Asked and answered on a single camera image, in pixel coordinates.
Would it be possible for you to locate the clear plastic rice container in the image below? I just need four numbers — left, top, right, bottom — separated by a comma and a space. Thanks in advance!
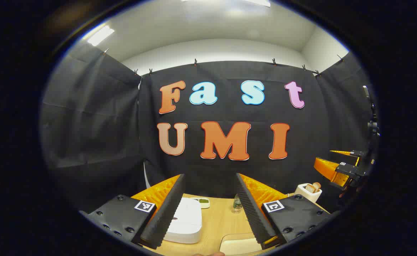
219, 233, 266, 256

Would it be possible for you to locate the white toaster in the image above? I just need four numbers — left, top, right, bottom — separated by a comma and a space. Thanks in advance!
294, 183, 322, 204

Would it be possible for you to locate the white rice cooker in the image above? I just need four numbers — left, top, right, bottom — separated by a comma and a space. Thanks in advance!
164, 197, 203, 244

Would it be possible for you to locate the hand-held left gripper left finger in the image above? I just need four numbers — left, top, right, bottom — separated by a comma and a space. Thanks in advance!
81, 174, 186, 250

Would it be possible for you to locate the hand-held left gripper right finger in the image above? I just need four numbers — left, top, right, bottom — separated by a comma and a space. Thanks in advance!
236, 173, 333, 250

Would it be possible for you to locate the clear plastic water bottle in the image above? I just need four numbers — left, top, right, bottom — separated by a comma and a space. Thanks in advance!
232, 194, 244, 214

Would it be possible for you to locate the ceiling light panel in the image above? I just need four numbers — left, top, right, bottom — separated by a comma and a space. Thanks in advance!
87, 26, 115, 47

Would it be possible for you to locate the white divided bean dish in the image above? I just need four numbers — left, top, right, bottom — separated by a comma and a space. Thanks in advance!
191, 197, 210, 209

